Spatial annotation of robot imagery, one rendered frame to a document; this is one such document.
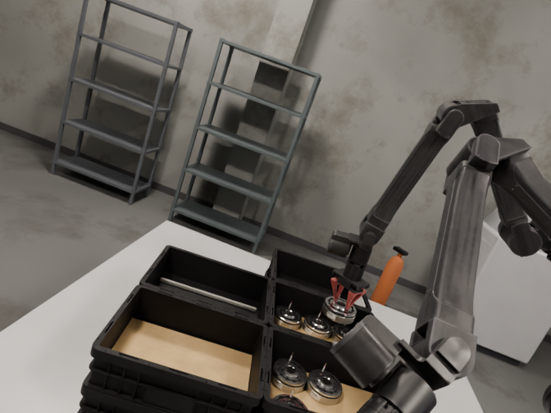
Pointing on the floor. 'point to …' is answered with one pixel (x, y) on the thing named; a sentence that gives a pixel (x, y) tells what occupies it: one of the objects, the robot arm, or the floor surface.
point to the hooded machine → (510, 298)
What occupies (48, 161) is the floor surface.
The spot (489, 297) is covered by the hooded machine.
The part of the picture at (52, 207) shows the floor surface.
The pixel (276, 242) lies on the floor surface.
